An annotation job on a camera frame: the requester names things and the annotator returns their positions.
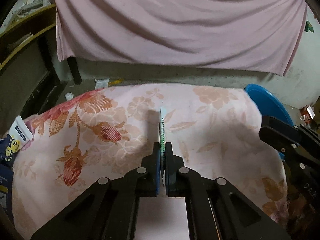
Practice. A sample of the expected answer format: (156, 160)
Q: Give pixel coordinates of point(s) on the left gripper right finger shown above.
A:
(180, 181)

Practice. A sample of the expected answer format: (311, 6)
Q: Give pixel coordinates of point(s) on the white tube package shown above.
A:
(19, 131)

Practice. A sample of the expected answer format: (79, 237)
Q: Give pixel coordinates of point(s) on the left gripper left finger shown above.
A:
(143, 181)

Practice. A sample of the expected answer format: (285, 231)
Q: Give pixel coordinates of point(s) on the thin green white wrapper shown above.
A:
(162, 138)

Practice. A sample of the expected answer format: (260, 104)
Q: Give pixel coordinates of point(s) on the pink hanging sheet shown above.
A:
(253, 35)

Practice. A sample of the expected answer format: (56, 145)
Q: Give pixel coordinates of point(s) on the floral pink blanket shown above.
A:
(108, 132)

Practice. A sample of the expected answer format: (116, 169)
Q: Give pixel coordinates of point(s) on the blue snack wrapper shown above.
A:
(9, 148)

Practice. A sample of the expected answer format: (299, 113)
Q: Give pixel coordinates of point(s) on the wooden shelf desk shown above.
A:
(16, 38)

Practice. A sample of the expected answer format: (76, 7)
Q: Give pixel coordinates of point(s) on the green wall ornament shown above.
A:
(308, 27)

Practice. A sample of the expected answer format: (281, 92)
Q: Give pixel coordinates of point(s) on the blue plastic bucket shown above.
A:
(267, 103)

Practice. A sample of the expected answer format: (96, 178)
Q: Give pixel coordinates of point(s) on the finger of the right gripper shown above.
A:
(295, 145)
(285, 124)

